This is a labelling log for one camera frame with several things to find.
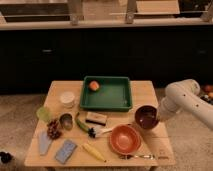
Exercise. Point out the dark purple bowl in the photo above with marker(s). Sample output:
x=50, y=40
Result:
x=146, y=117

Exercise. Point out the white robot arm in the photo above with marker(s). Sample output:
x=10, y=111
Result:
x=184, y=95

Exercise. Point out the green plastic tray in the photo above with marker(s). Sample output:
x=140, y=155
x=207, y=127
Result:
x=114, y=94

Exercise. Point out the orange fruit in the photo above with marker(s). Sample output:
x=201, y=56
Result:
x=94, y=86

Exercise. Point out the white cup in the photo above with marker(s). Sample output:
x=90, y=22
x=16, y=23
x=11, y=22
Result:
x=67, y=99

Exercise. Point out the green cucumber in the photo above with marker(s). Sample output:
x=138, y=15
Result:
x=80, y=124

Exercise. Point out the black dish brush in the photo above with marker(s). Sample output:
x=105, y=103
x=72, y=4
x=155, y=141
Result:
x=97, y=131

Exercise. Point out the small metal cup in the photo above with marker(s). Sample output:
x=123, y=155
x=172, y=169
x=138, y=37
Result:
x=66, y=121

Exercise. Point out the orange red bowl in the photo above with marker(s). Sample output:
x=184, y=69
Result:
x=124, y=140

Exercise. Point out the wooden table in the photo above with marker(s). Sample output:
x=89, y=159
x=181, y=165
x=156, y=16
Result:
x=155, y=141

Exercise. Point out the bunch of dark grapes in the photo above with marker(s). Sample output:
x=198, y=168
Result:
x=53, y=131

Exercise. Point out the green plastic cup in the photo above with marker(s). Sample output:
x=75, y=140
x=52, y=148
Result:
x=43, y=113

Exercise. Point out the blue sponge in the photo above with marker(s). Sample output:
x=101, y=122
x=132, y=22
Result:
x=65, y=151

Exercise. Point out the metal fork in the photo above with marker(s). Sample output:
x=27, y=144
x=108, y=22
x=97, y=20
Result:
x=137, y=156

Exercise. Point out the grey blue spatula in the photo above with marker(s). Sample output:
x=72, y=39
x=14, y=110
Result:
x=44, y=142

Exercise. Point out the black object on floor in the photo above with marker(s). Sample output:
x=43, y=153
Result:
x=5, y=157

